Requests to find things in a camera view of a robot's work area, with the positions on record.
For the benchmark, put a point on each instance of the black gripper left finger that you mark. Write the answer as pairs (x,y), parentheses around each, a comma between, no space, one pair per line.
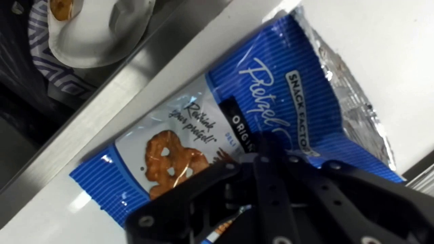
(190,208)

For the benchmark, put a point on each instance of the steel-framed bin opening with waste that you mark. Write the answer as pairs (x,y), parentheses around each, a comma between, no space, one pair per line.
(90,131)

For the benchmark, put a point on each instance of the small white box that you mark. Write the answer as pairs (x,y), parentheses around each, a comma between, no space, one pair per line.
(421,177)

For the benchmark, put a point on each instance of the striped cloth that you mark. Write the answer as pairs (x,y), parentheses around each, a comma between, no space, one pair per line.
(49,68)

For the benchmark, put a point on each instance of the white bowl in bin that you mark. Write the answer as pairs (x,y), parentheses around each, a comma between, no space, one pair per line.
(95,41)

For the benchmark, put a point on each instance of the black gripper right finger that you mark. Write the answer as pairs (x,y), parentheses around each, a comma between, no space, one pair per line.
(344,204)

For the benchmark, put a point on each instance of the blue and white pretzel packet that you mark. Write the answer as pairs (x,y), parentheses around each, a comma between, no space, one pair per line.
(272,82)

